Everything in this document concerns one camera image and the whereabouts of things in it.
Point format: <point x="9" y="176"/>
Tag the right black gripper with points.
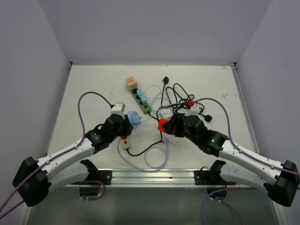
<point x="176" y="119"/>

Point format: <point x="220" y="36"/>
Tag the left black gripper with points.
<point x="127" y="127"/>

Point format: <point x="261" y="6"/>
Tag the blue round socket base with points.
<point x="134" y="117"/>

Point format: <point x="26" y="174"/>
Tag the beige red power strip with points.
<point x="126" y="143"/>

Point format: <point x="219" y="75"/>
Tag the red cube socket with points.
<point x="161" y="124"/>

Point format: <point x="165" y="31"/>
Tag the white charger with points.
<point x="166" y="113"/>

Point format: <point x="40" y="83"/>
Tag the green power strip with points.
<point x="146" y="109"/>

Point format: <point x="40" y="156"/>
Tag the orange cube adapter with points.
<point x="131" y="83"/>

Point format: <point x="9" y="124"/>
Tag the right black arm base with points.
<point x="203" y="176"/>

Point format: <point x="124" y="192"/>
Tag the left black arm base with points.
<point x="99" y="177"/>

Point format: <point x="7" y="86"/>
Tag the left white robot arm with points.
<point x="36" y="178"/>

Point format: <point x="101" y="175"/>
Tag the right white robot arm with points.
<point x="236" y="164"/>

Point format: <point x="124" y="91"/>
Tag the black square plug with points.
<point x="207" y="118"/>

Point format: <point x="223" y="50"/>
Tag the black three-pin plug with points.
<point x="165" y="80"/>

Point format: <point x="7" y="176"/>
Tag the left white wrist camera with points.
<point x="118" y="109"/>

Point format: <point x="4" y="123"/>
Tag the aluminium front rail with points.
<point x="152" y="178"/>

